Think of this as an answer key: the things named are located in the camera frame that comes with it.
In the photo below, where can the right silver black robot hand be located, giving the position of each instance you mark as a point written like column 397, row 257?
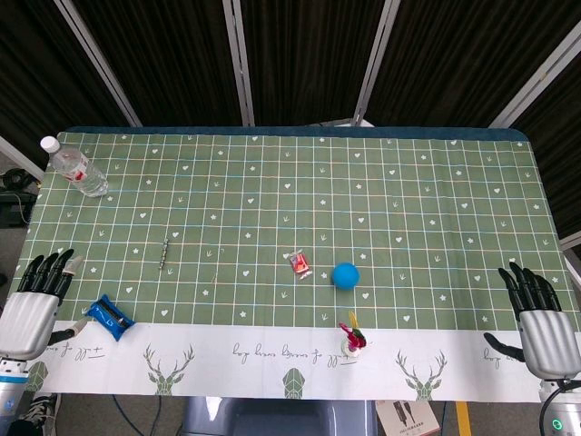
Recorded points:
column 544, row 340

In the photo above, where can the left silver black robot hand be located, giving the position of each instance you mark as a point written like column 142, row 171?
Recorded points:
column 27, row 318

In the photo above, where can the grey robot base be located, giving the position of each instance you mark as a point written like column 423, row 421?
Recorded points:
column 281, row 418

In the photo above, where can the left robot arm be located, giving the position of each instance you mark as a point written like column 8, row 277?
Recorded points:
column 11, row 386

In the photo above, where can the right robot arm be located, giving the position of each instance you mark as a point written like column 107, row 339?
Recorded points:
column 565, row 409

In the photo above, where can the black white shoe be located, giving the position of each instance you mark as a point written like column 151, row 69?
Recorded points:
column 41, row 409

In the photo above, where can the black equipment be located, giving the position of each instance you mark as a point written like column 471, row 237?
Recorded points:
column 16, row 195

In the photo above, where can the clear plastic water bottle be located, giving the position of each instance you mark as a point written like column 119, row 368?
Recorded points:
column 77, row 170

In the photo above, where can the white red product box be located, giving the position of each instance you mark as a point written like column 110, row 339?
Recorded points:
column 408, row 418

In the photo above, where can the colourful feather shuttlecock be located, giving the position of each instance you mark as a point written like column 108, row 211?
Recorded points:
column 351, row 341

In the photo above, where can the blue ball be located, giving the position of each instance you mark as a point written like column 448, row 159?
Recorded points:
column 346, row 275

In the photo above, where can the red snack packet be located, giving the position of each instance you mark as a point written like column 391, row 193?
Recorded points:
column 299, row 263

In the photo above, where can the green grid patterned tablecloth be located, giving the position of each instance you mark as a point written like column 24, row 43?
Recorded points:
column 290, row 204

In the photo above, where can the white partition frame post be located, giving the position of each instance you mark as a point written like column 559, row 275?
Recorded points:
column 376, row 63
column 97, row 63
column 535, row 77
column 239, row 63

